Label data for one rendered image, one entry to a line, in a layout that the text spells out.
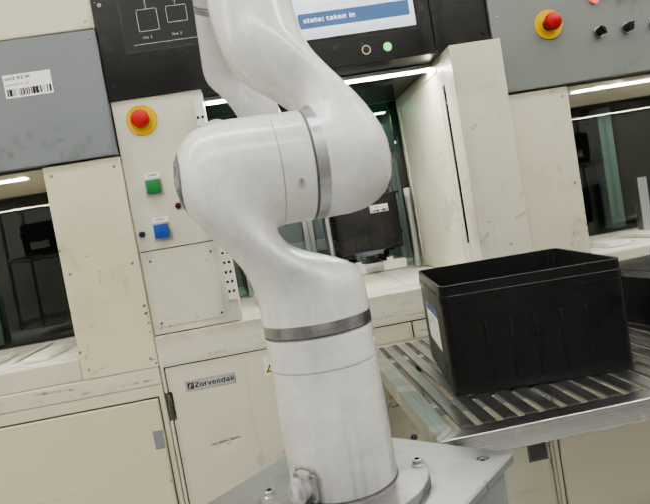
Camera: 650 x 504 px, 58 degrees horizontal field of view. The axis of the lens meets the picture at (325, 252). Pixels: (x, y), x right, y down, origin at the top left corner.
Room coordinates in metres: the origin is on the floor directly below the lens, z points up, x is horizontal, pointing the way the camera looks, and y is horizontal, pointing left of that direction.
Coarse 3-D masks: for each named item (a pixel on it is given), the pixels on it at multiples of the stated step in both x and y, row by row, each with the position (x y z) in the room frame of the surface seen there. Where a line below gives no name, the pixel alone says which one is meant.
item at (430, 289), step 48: (432, 288) 0.95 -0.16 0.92; (480, 288) 0.87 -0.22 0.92; (528, 288) 0.87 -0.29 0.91; (576, 288) 0.87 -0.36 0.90; (432, 336) 1.06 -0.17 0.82; (480, 336) 0.88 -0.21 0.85; (528, 336) 0.87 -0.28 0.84; (576, 336) 0.87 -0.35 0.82; (624, 336) 0.86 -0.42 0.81; (480, 384) 0.88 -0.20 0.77; (528, 384) 0.87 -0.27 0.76
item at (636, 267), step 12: (624, 264) 1.23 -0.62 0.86; (636, 264) 1.20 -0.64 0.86; (648, 264) 1.18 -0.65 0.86; (624, 276) 1.10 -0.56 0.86; (636, 276) 1.08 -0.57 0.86; (648, 276) 1.05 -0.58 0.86; (624, 288) 1.11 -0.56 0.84; (636, 288) 1.08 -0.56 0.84; (648, 288) 1.05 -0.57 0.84; (624, 300) 1.11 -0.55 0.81; (636, 300) 1.08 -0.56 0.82; (648, 300) 1.05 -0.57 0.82; (636, 312) 1.08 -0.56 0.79; (648, 312) 1.05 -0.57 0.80; (636, 324) 1.09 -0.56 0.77; (648, 324) 1.06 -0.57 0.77
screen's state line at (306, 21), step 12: (324, 12) 1.34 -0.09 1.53; (336, 12) 1.34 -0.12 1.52; (348, 12) 1.35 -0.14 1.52; (360, 12) 1.35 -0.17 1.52; (372, 12) 1.35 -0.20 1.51; (384, 12) 1.35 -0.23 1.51; (396, 12) 1.36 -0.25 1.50; (408, 12) 1.36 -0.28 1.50; (300, 24) 1.34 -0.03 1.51; (312, 24) 1.34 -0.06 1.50; (324, 24) 1.34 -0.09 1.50; (336, 24) 1.34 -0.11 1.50
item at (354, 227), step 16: (368, 208) 1.87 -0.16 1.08; (384, 208) 1.87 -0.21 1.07; (336, 224) 1.86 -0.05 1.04; (352, 224) 1.86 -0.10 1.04; (368, 224) 1.87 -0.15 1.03; (384, 224) 1.87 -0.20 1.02; (336, 240) 1.88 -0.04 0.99; (352, 240) 1.86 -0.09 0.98; (368, 240) 1.87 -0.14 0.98; (384, 240) 1.87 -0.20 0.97; (400, 240) 1.88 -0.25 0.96; (384, 256) 1.92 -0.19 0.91
